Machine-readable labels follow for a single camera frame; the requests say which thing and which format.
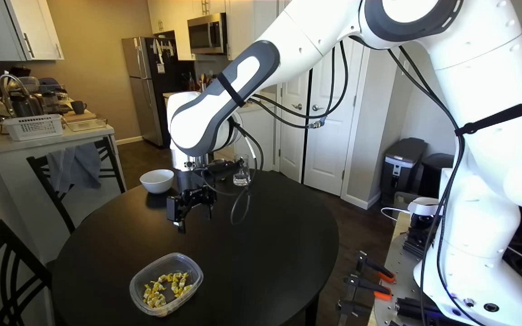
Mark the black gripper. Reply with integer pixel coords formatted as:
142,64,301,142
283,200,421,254
165,184,218,236

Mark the clear plastic lunch box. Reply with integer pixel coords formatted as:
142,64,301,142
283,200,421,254
127,252,205,319

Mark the yellow candy pile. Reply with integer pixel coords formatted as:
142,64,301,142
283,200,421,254
142,270,196,310

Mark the white bowl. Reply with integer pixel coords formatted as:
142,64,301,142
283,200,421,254
138,167,176,196

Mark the clear drinking glass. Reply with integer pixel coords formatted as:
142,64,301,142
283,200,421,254
232,162,252,189

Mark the white panel door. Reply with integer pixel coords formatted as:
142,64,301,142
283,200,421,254
278,79,308,184
305,44,366,196

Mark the grey hanging cloth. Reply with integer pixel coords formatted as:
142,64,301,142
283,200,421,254
47,144,104,191

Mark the stainless steel refrigerator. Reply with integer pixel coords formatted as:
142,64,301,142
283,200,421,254
122,31,182,151

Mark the dark mug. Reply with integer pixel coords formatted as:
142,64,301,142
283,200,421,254
69,98,89,117

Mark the black cross-leg chair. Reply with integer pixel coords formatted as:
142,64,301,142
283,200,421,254
26,136,129,234

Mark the stainless microwave oven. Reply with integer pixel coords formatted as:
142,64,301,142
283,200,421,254
187,13,229,57

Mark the white kitchen counter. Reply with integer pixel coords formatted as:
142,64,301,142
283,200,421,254
0,115,118,261

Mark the cream upper cabinet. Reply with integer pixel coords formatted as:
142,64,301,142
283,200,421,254
145,0,227,62

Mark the black trash bin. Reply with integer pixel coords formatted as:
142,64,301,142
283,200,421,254
381,136,430,198

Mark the black device white lid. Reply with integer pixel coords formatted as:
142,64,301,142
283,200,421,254
403,196,444,260

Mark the dark brown bin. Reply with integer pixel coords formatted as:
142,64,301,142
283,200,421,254
421,151,457,202

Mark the black clamp orange handle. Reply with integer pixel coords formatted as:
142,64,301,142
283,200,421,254
357,251,397,287
347,272,394,305

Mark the white wall cabinet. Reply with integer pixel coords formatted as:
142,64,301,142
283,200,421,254
225,0,281,48

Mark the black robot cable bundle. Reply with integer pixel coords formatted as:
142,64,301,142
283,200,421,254
386,44,475,310

